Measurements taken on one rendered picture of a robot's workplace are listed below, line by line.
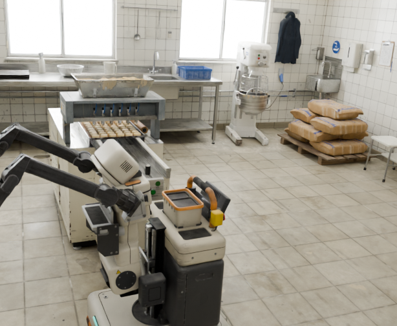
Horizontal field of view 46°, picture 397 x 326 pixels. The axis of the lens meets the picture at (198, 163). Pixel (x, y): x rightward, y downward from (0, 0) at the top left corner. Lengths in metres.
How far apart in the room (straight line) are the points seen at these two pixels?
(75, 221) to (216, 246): 1.63
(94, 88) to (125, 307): 1.55
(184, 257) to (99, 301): 0.71
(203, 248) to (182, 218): 0.19
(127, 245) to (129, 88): 1.49
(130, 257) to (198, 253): 0.33
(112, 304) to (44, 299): 0.70
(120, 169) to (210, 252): 0.59
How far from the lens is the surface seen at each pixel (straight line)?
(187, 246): 2.21
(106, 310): 2.69
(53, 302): 3.27
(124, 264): 2.32
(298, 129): 6.53
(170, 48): 6.89
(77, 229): 3.70
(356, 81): 7.25
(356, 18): 7.37
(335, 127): 6.15
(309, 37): 7.85
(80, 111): 3.47
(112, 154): 2.10
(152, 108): 3.59
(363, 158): 6.48
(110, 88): 3.45
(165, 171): 2.89
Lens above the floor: 1.88
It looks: 19 degrees down
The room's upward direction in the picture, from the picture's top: 4 degrees clockwise
